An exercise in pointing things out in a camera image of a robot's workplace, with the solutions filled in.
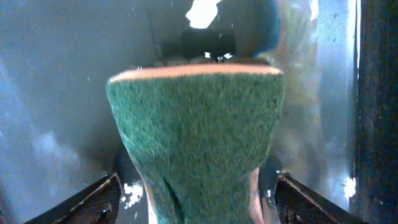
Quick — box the black rectangular tray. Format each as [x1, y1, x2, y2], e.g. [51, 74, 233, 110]
[1, 1, 397, 223]

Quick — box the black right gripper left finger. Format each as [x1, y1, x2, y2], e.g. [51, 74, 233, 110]
[25, 173, 121, 224]

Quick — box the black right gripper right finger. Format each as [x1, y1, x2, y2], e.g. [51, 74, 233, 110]
[274, 173, 367, 224]

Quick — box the green scrubbing sponge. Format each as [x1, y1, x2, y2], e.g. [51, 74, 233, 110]
[106, 63, 285, 223]

